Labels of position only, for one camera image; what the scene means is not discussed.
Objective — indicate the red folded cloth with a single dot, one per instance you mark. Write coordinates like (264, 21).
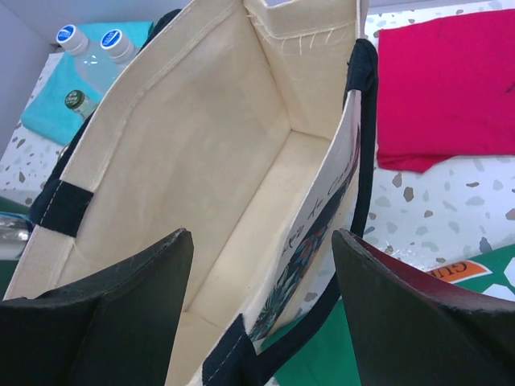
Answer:
(446, 89)

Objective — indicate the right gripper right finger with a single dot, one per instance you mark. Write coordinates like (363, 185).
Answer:
(411, 328)

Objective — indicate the silver can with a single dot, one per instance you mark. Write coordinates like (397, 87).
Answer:
(15, 232)

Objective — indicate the green jersey shirt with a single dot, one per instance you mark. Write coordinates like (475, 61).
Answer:
(329, 358)

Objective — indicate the clear water bottle blue cap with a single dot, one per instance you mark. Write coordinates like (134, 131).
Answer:
(87, 55)

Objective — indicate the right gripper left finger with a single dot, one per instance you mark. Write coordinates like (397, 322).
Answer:
(114, 327)

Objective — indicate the beige canvas bag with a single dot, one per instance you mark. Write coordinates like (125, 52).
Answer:
(244, 124)

